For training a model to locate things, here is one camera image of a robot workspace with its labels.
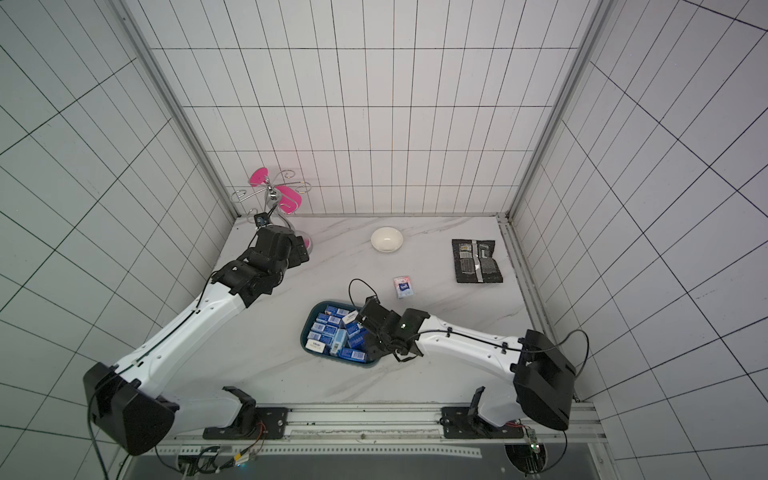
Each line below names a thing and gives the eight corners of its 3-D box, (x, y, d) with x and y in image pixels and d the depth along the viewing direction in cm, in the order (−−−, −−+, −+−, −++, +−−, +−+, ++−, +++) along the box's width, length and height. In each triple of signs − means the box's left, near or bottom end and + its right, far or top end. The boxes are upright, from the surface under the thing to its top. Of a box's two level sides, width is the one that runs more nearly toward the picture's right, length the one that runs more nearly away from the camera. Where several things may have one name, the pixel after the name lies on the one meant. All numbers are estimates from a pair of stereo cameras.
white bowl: (366, 248, 111) (365, 240, 107) (382, 231, 117) (382, 222, 113) (390, 261, 107) (390, 252, 103) (405, 242, 113) (405, 233, 109)
